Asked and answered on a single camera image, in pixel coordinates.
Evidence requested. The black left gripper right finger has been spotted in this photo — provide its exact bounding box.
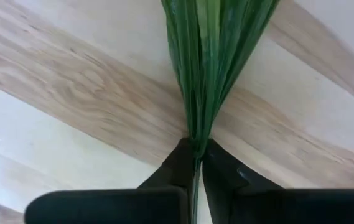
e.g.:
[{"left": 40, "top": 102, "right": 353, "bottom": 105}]
[{"left": 202, "top": 139, "right": 354, "bottom": 224}]

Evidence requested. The red artificial flower bunch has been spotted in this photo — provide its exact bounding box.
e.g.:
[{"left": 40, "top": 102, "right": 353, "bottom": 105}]
[{"left": 160, "top": 0, "right": 281, "bottom": 224}]

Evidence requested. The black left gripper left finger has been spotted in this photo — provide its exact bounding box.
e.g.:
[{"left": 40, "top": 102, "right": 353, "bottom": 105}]
[{"left": 24, "top": 138, "right": 197, "bottom": 224}]

